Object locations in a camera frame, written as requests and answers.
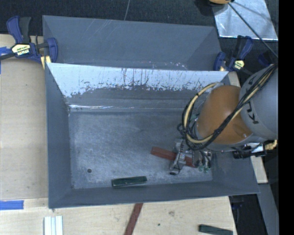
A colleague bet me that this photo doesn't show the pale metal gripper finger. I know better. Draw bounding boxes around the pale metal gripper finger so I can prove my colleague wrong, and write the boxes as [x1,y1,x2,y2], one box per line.
[174,139,187,158]
[169,158,187,176]

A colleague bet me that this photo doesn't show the dark green flat block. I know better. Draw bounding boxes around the dark green flat block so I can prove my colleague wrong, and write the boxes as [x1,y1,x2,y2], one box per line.
[111,176,148,188]
[198,224,234,235]

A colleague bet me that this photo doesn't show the black cylinder on white bracket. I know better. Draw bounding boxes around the black cylinder on white bracket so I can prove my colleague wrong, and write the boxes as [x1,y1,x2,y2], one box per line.
[232,140,278,160]

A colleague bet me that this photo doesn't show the grey metal bin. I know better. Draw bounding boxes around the grey metal bin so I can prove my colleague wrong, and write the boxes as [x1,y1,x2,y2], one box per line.
[42,15,261,209]

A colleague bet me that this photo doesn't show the red-brown block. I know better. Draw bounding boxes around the red-brown block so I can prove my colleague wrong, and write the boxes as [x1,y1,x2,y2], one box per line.
[123,203,144,235]
[150,146,196,168]

